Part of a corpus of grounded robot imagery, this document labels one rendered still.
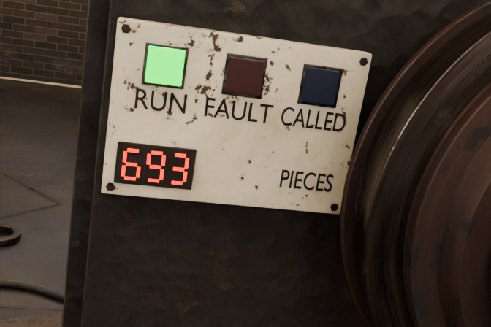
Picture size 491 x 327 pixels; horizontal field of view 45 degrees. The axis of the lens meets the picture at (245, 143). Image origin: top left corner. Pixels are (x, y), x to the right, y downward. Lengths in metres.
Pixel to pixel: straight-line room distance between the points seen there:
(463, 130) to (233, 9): 0.26
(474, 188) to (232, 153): 0.24
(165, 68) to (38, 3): 6.10
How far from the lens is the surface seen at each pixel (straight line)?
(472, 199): 0.52
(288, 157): 0.63
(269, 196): 0.64
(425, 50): 0.57
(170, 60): 0.58
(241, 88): 0.59
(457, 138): 0.51
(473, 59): 0.52
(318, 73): 0.61
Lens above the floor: 1.28
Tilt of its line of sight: 14 degrees down
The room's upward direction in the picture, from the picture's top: 9 degrees clockwise
